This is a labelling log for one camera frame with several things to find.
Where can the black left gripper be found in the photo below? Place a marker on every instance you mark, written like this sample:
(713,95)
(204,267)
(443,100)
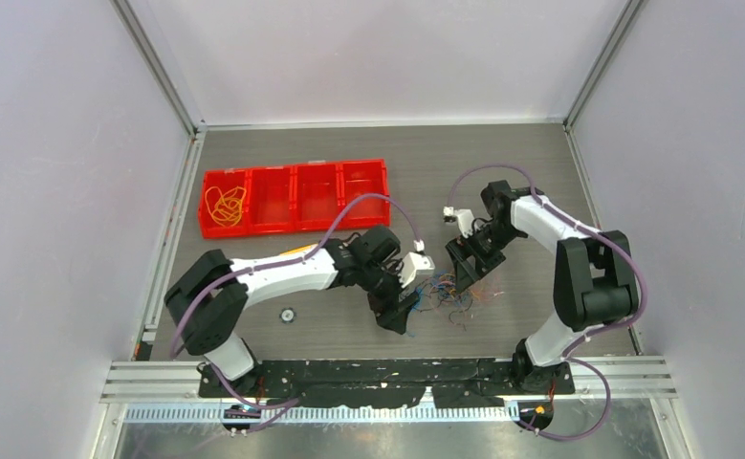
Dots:
(390,311)

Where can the aluminium frame rail left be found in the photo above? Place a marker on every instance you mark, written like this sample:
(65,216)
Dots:
(110,416)

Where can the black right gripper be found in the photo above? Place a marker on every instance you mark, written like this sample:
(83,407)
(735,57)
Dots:
(462,248)

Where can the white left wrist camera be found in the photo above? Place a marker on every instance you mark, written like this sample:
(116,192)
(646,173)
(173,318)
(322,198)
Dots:
(416,266)

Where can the yellow plastic triangle frame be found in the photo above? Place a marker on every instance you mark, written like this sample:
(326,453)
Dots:
(301,250)

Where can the red plastic bin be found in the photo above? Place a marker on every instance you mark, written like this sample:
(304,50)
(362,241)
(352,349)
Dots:
(317,196)
(223,209)
(364,177)
(270,202)

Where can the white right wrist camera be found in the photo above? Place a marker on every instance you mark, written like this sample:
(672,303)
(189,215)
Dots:
(463,219)

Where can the red plastic bin far right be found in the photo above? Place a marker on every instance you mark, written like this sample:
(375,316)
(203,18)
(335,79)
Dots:
(364,177)

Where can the red plastic bin far left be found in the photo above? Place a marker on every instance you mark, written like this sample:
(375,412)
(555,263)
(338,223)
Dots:
(223,209)

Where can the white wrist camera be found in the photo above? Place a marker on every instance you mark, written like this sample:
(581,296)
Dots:
(463,219)
(416,266)

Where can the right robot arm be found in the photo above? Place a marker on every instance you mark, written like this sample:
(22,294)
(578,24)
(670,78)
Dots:
(594,284)

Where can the white slotted cable duct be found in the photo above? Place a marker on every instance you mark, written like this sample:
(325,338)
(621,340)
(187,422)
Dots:
(209,413)

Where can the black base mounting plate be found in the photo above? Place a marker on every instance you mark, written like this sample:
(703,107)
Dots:
(388,384)

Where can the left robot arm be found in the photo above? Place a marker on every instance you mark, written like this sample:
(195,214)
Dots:
(207,300)

